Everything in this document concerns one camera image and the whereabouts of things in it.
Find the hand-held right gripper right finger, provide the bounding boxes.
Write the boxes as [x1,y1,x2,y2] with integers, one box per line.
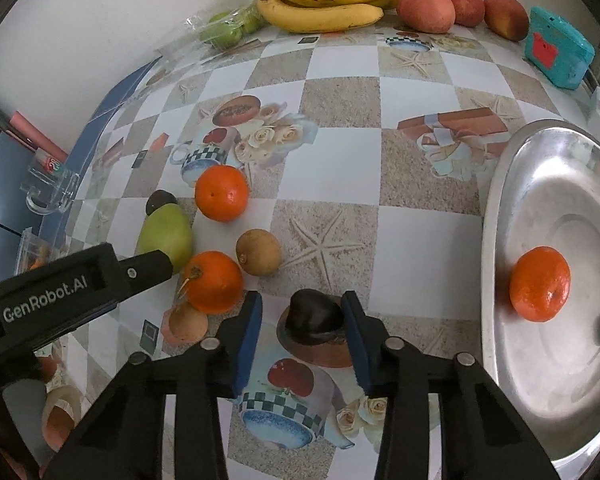
[340,290,563,480]

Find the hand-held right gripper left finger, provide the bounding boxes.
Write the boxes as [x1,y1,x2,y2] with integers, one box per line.
[40,291,265,480]

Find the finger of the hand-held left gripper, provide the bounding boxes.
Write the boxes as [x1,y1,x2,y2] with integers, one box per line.
[116,248,175,296]

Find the green pear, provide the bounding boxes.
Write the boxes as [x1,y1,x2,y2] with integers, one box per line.
[135,203,194,273]

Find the orange tangerine with stem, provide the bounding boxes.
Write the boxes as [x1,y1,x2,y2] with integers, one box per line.
[182,251,244,315]

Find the brown kiwi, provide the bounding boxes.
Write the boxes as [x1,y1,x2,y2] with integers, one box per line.
[236,229,282,277]

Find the round metal plate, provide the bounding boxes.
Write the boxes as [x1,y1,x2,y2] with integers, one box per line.
[481,119,600,468]

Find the bag of green fruits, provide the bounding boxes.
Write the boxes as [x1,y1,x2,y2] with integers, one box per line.
[187,2,266,51]

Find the clear plastic snack container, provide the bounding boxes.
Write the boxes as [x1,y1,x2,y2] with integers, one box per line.
[15,230,56,273]

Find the clear glass mug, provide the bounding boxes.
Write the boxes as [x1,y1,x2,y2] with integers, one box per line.
[20,152,81,216]

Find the pink tube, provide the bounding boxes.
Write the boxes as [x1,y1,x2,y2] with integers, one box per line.
[7,111,68,161]

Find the checkered printed tablecloth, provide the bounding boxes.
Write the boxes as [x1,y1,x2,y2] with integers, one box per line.
[40,25,600,480]

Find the pale red apple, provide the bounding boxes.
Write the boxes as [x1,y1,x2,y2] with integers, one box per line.
[397,0,456,34]

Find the teal box with red label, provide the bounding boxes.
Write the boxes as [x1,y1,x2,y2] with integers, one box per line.
[524,6,596,90]

